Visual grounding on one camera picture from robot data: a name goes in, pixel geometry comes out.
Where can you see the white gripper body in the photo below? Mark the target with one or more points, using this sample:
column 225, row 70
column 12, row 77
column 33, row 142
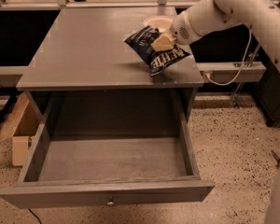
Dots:
column 181, row 30

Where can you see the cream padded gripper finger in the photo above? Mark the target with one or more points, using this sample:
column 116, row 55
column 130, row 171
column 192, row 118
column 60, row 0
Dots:
column 165, row 42

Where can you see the blue kettle chip bag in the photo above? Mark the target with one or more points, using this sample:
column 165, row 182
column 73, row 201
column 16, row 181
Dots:
column 157, row 61

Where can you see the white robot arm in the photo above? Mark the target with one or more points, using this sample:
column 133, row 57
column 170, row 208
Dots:
column 261, row 17

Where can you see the open grey top drawer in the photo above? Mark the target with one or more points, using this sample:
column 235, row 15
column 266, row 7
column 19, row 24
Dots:
column 130, row 145

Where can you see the round metal drawer knob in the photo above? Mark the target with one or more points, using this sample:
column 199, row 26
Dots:
column 110, row 203

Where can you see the white bowl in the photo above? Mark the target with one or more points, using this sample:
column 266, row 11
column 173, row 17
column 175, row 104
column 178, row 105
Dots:
column 162, row 23

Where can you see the grey wooden cabinet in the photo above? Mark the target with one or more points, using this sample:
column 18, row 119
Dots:
column 85, row 50

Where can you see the metal diagonal rod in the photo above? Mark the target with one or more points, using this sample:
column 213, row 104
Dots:
column 252, row 55

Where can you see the light wooden box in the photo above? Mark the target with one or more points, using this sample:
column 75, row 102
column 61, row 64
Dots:
column 19, row 127

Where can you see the grey horizontal rail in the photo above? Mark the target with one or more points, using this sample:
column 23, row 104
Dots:
column 221, row 72

